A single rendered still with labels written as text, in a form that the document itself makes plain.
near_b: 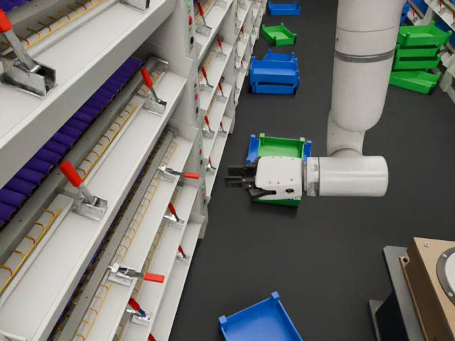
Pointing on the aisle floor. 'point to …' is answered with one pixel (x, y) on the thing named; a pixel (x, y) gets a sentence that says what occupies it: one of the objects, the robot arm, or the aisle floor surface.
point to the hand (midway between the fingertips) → (235, 176)
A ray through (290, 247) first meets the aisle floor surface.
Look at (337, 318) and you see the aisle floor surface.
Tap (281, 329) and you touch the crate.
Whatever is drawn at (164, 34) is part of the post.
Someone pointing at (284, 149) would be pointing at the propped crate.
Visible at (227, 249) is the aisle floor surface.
